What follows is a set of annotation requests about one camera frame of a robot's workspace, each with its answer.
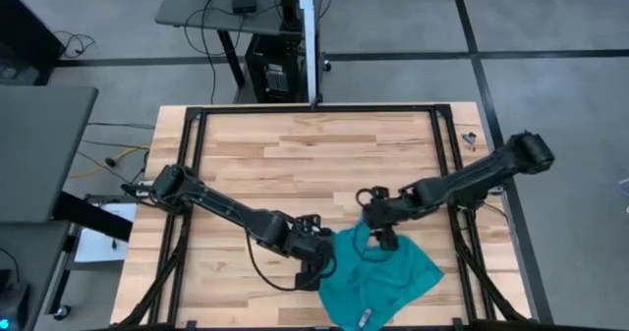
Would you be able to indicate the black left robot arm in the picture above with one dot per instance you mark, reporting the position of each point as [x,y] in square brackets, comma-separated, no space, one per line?
[221,208]

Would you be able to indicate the black monitor stand pole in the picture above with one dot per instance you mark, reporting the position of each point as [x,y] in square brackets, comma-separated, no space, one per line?
[289,2]

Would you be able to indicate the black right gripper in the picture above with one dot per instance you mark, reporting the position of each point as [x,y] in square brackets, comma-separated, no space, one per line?
[388,210]

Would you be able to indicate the standing desk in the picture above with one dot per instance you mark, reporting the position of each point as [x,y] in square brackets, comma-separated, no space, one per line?
[196,16]

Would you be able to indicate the black device with blue light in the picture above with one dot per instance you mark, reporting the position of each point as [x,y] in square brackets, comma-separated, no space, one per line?
[12,301]

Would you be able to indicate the teal microfibre towel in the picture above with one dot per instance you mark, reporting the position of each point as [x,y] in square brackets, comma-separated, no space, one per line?
[383,287]

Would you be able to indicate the black aluminium table frame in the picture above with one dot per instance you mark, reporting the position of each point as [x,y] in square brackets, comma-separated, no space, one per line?
[319,109]

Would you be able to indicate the black table foot bar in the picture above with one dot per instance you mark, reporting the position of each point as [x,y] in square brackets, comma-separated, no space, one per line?
[93,216]

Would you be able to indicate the small black clamp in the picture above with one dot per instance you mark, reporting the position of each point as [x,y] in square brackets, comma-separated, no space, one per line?
[470,139]

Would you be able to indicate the white upright post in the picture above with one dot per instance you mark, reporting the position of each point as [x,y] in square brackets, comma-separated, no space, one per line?
[309,36]

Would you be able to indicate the white sheet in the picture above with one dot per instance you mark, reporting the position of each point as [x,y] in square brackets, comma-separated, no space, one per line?
[98,247]

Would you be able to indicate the black computer tower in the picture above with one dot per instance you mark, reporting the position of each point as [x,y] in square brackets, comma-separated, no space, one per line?
[265,61]

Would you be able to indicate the grey side table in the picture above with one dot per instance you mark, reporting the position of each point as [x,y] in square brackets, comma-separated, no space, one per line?
[39,149]

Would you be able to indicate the low grey desk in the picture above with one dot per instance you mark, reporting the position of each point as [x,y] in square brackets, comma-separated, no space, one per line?
[29,252]

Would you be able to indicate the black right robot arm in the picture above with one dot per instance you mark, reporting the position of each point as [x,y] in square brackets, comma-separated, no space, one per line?
[472,174]

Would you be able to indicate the black caster wheel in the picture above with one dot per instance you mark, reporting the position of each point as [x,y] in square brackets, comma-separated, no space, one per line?
[326,66]
[62,313]

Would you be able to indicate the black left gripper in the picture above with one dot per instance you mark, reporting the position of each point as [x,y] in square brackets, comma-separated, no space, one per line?
[309,242]

